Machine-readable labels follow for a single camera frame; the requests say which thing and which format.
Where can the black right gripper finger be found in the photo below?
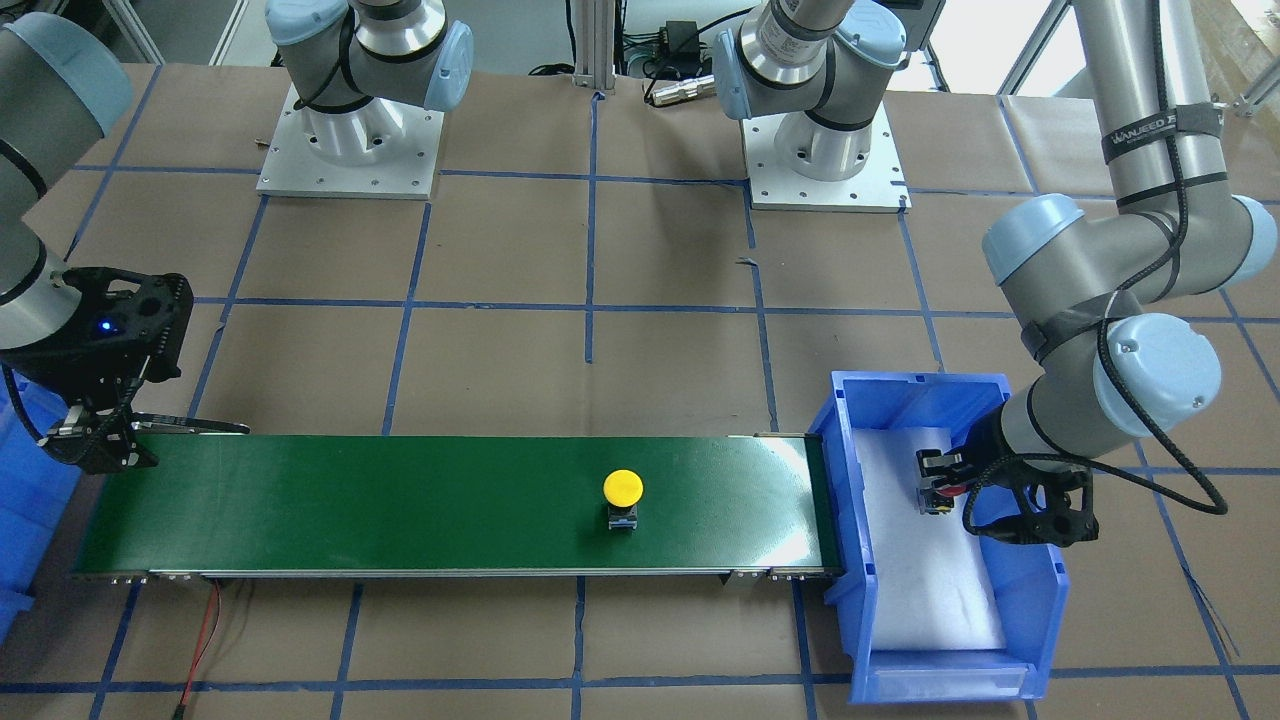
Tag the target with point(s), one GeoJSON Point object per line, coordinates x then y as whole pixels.
{"type": "Point", "coordinates": [169, 424]}

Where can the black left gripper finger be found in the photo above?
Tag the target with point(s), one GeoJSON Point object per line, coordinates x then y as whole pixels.
{"type": "Point", "coordinates": [936, 503]}
{"type": "Point", "coordinates": [936, 462]}

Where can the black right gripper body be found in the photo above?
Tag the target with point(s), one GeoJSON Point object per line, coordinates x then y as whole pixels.
{"type": "Point", "coordinates": [62, 362]}

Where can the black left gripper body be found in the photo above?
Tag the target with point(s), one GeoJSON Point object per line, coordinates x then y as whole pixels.
{"type": "Point", "coordinates": [982, 447]}

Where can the red push button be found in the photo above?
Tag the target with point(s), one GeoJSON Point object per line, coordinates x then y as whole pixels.
{"type": "Point", "coordinates": [946, 489]}

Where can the yellow push button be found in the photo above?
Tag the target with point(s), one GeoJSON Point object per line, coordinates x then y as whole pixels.
{"type": "Point", "coordinates": [622, 490]}

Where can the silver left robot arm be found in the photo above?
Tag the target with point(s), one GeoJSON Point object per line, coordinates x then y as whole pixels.
{"type": "Point", "coordinates": [1083, 290]}

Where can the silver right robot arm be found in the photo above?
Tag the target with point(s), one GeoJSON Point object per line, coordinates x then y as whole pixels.
{"type": "Point", "coordinates": [62, 92]}

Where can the blue plastic bin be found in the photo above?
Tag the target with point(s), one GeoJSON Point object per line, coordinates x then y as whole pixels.
{"type": "Point", "coordinates": [35, 489]}
{"type": "Point", "coordinates": [1030, 583]}

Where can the white foam pad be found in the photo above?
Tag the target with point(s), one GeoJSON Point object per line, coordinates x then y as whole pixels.
{"type": "Point", "coordinates": [933, 587]}

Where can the green conveyor belt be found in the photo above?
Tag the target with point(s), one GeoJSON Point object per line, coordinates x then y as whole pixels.
{"type": "Point", "coordinates": [450, 506]}

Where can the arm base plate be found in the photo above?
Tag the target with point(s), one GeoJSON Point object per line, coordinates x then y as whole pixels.
{"type": "Point", "coordinates": [386, 150]}
{"type": "Point", "coordinates": [795, 165]}

